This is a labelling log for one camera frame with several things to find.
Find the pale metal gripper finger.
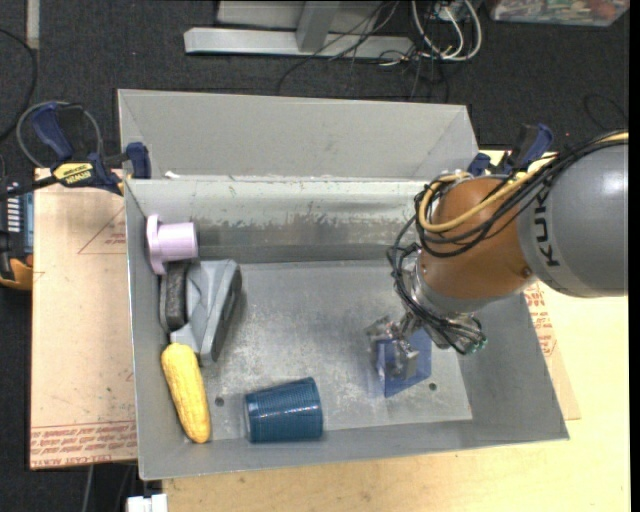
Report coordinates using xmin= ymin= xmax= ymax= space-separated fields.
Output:
xmin=365 ymin=317 xmax=402 ymax=380
xmin=396 ymin=339 xmax=422 ymax=383

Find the clear blue plastic piece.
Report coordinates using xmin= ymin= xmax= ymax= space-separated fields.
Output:
xmin=371 ymin=327 xmax=434 ymax=400

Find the grey metal bin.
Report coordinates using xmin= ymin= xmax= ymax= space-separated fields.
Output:
xmin=117 ymin=88 xmax=571 ymax=482

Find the dark blue ribbed cup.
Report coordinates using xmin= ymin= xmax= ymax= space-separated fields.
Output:
xmin=243 ymin=376 xmax=326 ymax=445

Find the grey plastic wedge box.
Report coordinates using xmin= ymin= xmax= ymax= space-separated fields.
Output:
xmin=169 ymin=257 xmax=245 ymax=369

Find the yellow toy corn cob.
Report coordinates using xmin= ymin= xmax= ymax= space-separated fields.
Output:
xmin=159 ymin=341 xmax=213 ymax=446

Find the dark grey sponge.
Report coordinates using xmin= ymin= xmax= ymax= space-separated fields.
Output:
xmin=158 ymin=266 xmax=192 ymax=334

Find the pale pink plastic cup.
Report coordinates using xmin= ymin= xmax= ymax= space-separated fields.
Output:
xmin=145 ymin=213 xmax=202 ymax=277

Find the brown cardboard board, red print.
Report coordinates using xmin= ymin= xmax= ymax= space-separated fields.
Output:
xmin=28 ymin=167 xmax=583 ymax=472

